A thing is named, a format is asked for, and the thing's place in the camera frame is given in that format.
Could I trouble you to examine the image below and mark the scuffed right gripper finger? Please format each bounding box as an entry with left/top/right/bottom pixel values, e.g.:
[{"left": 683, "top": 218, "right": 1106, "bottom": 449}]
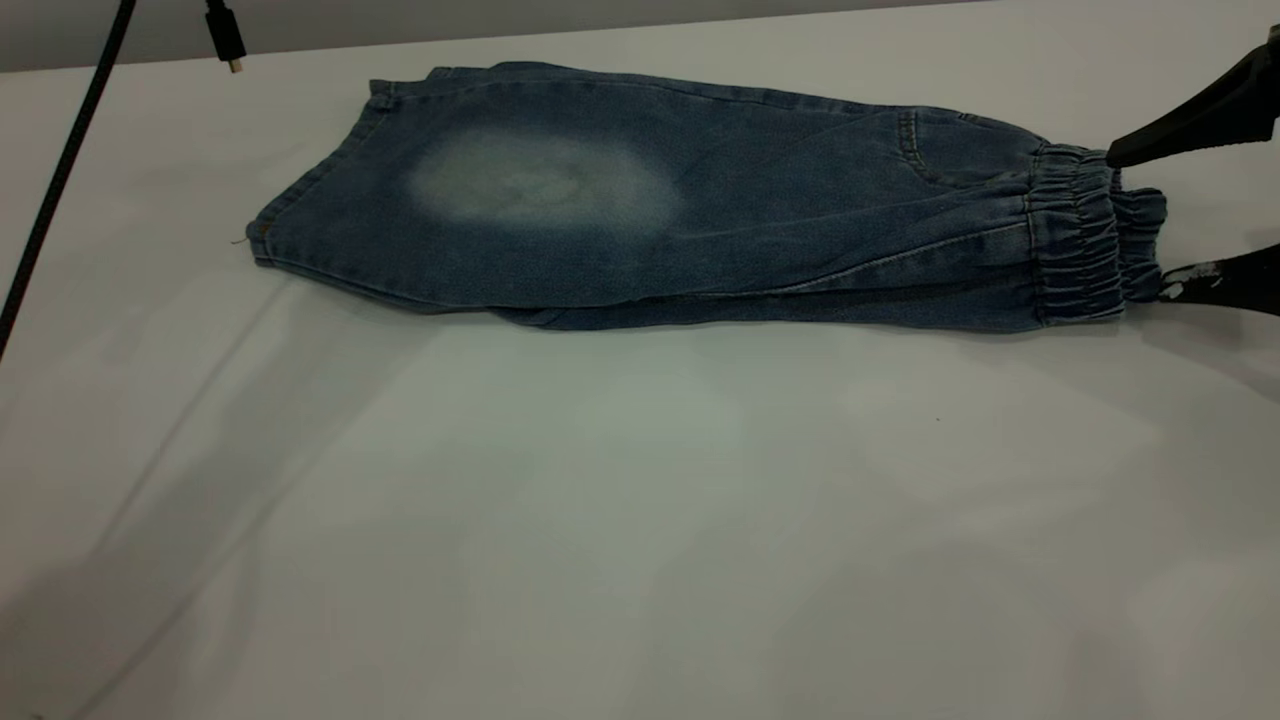
[{"left": 1160, "top": 243, "right": 1280, "bottom": 316}]

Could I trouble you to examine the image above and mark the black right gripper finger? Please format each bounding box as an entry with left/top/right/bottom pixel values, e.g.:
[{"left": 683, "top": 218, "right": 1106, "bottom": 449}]
[{"left": 1105, "top": 38, "right": 1280, "bottom": 169}]

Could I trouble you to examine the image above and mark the blue denim shorts basketball print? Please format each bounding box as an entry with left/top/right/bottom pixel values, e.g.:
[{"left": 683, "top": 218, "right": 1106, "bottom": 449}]
[{"left": 245, "top": 60, "right": 1169, "bottom": 333}]

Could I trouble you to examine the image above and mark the black cable with plug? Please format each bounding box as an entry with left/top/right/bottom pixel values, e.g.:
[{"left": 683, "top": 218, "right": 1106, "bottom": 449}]
[{"left": 205, "top": 0, "right": 247, "bottom": 74}]

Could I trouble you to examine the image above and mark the thick black braided cable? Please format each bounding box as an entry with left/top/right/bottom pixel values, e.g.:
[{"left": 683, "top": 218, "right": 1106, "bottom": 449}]
[{"left": 0, "top": 0, "right": 138, "bottom": 361}]

